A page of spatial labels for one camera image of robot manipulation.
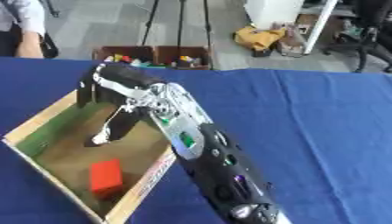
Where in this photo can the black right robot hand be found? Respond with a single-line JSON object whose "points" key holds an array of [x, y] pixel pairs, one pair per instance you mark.
{"points": [[125, 76]]}

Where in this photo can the brown box of toys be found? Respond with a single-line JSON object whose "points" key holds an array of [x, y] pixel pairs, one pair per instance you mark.
{"points": [[127, 52], [178, 54]]}

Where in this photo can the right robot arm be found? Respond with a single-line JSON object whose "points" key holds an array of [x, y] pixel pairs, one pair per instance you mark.
{"points": [[224, 169]]}

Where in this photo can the tan cardboard box green inside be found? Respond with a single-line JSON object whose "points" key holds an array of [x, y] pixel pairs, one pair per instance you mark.
{"points": [[66, 145]]}

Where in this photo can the person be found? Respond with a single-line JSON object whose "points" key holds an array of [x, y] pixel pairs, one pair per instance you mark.
{"points": [[20, 14]]}

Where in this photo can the person's forearm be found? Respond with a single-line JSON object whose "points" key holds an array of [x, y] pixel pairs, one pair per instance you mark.
{"points": [[29, 45]]}

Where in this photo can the clear plastic bag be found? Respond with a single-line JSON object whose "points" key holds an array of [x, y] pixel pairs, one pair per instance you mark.
{"points": [[292, 40]]}

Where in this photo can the yellow bag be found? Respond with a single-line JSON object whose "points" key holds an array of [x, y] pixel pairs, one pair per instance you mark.
{"points": [[258, 38]]}

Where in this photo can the red rectangular block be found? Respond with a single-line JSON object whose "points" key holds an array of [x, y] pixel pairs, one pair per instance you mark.
{"points": [[106, 178]]}

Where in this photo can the black office chair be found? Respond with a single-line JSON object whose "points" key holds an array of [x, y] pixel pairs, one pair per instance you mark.
{"points": [[367, 43]]}

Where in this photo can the white post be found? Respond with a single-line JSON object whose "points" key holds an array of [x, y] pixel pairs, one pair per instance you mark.
{"points": [[320, 26]]}

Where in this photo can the black tripod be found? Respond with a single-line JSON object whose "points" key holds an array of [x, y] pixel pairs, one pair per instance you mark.
{"points": [[179, 23]]}

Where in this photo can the white cabinet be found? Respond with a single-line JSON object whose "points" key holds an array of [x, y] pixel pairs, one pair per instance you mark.
{"points": [[273, 13]]}

